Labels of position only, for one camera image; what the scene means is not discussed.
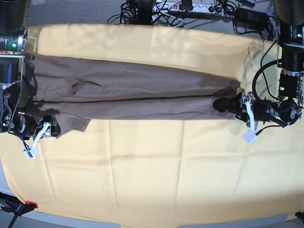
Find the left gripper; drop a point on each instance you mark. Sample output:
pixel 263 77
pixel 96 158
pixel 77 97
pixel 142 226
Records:
pixel 242 104

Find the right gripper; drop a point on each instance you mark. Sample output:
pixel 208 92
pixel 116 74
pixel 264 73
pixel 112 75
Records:
pixel 26 127

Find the brown T-shirt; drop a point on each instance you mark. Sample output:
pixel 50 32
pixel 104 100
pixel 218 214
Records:
pixel 75 91

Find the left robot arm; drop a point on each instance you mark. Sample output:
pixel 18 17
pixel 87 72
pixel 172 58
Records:
pixel 287 106

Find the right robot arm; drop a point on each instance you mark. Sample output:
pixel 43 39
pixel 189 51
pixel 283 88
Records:
pixel 16 93

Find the yellow tablecloth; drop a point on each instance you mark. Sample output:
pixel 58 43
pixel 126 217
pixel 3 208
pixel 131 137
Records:
pixel 160 174

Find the black power adapter brick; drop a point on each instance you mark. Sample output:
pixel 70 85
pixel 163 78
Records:
pixel 248 16

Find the white power strip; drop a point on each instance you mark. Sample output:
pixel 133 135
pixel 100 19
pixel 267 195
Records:
pixel 175 8

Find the black clamp at right corner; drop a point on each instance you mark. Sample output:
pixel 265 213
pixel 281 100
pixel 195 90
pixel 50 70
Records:
pixel 300 215

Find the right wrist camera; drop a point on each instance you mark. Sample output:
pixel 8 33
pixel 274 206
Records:
pixel 31 154

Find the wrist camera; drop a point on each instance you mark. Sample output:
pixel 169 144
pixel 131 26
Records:
pixel 250 137
pixel 31 154

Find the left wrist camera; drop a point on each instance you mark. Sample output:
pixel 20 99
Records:
pixel 250 137

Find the black stand post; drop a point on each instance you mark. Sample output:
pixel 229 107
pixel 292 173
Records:
pixel 144 12

